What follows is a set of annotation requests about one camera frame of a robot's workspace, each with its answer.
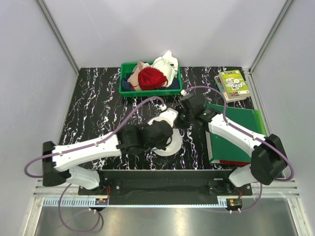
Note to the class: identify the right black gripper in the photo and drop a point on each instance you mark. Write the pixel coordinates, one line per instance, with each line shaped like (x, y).
(180, 109)

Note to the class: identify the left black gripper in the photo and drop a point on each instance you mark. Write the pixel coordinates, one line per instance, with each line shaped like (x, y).
(162, 145)

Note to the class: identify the white mesh laundry bag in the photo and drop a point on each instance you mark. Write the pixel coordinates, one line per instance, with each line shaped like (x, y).
(174, 143)

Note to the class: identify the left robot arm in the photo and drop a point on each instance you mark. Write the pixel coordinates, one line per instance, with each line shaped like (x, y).
(63, 164)

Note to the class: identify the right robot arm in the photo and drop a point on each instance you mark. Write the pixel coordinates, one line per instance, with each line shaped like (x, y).
(266, 152)

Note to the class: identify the dark blue garment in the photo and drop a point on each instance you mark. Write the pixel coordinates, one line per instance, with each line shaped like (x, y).
(126, 86)

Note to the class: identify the lower book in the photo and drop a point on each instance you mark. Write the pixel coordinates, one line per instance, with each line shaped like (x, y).
(221, 89)

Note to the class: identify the white garment in basket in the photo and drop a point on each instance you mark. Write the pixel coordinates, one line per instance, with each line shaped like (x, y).
(167, 64)

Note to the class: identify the green cover book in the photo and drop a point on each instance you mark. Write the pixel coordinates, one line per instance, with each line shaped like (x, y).
(234, 84)

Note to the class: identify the red garment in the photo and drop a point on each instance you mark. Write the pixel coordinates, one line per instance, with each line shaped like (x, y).
(150, 78)

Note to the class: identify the beige garment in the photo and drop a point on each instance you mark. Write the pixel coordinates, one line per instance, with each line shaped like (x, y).
(133, 79)

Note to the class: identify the light green plastic folder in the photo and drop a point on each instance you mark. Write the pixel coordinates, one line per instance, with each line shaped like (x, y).
(258, 123)

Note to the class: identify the green plastic basket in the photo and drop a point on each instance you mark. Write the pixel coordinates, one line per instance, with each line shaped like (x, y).
(127, 67)

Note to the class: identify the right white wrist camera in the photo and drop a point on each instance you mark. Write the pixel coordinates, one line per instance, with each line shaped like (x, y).
(184, 93)

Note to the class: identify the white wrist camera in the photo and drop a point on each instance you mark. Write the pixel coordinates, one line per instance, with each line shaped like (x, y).
(168, 115)
(184, 93)

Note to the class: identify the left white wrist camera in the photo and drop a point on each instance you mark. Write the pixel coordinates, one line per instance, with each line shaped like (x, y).
(168, 115)

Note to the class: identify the green ring binder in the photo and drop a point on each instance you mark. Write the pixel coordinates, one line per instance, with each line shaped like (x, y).
(220, 150)

